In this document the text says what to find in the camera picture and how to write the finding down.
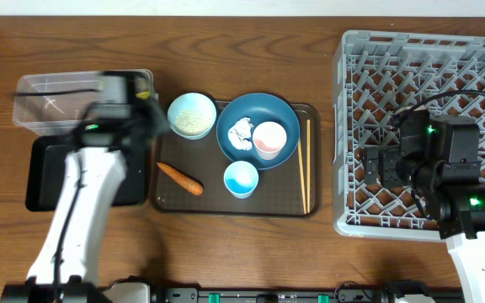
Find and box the yellow snack wrapper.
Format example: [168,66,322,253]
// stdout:
[136,91,151,100]

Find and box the light blue rice bowl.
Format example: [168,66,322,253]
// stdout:
[168,93,217,140]

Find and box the orange carrot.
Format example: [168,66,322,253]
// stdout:
[157,162,204,195]

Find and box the clear plastic waste bin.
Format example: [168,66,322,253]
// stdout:
[13,69,157,137]

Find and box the dark blue plate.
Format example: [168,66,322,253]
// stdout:
[216,93,301,170]

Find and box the brown serving tray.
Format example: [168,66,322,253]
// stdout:
[149,104,322,218]

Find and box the white tissue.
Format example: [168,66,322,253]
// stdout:
[227,117,253,151]

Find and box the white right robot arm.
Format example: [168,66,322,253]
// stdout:
[363,91,485,302]

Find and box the light blue small cup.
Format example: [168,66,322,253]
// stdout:
[223,161,259,199]

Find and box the left wooden chopstick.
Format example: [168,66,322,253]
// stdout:
[297,138,307,215]

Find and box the pink paper cup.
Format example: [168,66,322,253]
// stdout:
[252,121,287,160]

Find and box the black waste tray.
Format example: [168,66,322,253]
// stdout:
[25,136,150,212]

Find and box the grey dishwasher rack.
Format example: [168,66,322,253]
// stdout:
[333,30,485,242]

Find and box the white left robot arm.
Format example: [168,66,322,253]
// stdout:
[1,70,169,302]

